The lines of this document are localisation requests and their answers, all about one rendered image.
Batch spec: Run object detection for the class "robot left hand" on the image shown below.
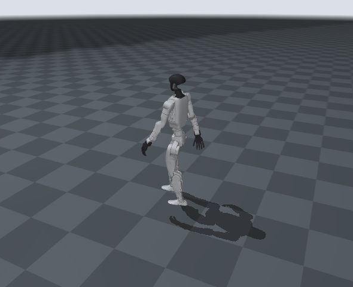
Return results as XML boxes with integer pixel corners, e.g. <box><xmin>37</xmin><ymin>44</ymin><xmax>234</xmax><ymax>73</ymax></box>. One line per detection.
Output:
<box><xmin>141</xmin><ymin>141</ymin><xmax>152</xmax><ymax>156</ymax></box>

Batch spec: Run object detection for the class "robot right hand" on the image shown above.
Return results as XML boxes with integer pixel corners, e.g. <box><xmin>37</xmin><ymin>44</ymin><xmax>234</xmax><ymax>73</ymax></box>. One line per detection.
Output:
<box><xmin>193</xmin><ymin>131</ymin><xmax>204</xmax><ymax>150</ymax></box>

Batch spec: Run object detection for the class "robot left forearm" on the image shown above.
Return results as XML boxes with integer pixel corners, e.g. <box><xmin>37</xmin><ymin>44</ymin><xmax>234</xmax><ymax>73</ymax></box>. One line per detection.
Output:
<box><xmin>146</xmin><ymin>122</ymin><xmax>162</xmax><ymax>144</ymax></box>

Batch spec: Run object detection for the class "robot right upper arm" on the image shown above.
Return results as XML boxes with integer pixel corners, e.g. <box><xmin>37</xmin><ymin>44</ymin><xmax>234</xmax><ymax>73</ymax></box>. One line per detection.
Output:
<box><xmin>185</xmin><ymin>93</ymin><xmax>194</xmax><ymax>119</ymax></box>

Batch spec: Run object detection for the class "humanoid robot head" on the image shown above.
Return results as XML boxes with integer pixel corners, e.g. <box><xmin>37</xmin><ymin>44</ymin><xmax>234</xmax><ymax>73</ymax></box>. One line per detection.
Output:
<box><xmin>169</xmin><ymin>74</ymin><xmax>186</xmax><ymax>99</ymax></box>

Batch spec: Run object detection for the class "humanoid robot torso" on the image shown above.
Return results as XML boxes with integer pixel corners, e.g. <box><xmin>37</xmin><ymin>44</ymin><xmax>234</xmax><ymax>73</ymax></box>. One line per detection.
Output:
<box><xmin>168</xmin><ymin>91</ymin><xmax>188</xmax><ymax>147</ymax></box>

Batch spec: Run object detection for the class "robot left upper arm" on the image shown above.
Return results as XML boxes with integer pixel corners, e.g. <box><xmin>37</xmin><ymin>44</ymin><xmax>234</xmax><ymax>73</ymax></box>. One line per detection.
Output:
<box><xmin>158</xmin><ymin>99</ymin><xmax>175</xmax><ymax>129</ymax></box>

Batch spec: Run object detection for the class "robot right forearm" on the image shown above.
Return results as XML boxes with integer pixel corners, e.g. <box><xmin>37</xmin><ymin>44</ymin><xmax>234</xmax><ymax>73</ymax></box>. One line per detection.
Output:
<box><xmin>190</xmin><ymin>114</ymin><xmax>199</xmax><ymax>135</ymax></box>

